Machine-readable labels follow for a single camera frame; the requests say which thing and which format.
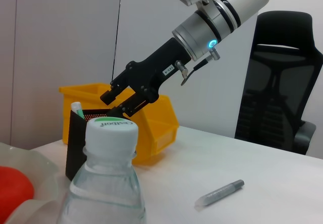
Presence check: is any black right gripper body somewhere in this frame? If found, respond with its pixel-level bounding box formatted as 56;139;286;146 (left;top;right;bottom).
111;37;195;103

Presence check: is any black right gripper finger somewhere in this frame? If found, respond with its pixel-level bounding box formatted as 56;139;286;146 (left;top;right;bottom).
100;85;132;105
107;92;149;118

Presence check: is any mint green pen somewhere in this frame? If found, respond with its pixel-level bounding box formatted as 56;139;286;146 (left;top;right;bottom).
71;102;85;120

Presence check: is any clear green-label water bottle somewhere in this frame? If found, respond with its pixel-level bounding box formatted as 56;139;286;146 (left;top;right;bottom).
59;117;147;224

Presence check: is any grey marker pen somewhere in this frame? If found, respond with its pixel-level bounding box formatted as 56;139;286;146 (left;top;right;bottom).
194;180;245;208

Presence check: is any orange toy fruit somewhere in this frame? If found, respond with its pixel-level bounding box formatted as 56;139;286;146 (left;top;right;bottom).
0;165;35;224

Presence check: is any black mesh pen holder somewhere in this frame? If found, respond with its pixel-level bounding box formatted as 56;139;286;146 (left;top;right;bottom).
65;109;132;182

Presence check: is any pale green wavy fruit plate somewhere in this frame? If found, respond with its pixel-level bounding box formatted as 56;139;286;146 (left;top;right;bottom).
0;142;69;224

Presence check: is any yellow plastic bin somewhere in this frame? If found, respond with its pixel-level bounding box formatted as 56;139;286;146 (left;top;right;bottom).
59;82;180;165

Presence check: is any black office chair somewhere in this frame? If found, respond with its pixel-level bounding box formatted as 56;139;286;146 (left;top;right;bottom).
234;11;323;155

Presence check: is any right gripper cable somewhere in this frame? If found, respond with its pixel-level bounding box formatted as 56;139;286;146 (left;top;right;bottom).
175;46;221;86

